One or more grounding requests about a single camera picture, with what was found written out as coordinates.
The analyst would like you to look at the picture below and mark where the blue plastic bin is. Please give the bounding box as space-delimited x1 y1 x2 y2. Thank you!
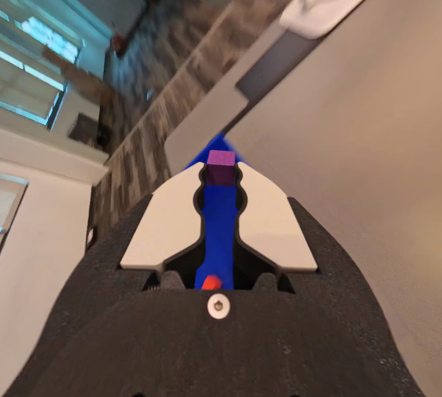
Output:
185 131 247 290

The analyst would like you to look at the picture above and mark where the brown cardboard box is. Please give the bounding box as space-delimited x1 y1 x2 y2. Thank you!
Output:
43 46 114 104

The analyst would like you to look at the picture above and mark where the black box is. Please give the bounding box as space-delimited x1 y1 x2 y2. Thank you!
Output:
67 112 111 154

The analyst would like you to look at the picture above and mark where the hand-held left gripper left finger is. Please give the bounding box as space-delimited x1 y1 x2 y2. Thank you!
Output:
120 162 206 289

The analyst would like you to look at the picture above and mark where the purple wooden cube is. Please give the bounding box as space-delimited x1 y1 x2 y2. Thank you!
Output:
206 150 236 186

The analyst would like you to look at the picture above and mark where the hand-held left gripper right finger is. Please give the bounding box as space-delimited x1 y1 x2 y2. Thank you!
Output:
235 162 318 289

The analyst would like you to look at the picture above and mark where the large window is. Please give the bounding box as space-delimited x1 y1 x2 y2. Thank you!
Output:
0 0 87 128

